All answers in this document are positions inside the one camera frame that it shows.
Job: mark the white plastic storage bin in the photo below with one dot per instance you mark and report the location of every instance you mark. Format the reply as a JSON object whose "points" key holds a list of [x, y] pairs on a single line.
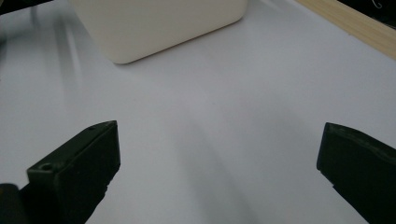
{"points": [[155, 28]]}

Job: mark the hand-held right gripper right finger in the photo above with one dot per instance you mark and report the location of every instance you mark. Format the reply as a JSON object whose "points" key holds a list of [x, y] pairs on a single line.
{"points": [[361, 174]]}

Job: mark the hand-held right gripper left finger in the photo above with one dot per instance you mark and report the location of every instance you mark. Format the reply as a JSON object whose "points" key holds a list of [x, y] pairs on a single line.
{"points": [[77, 177]]}

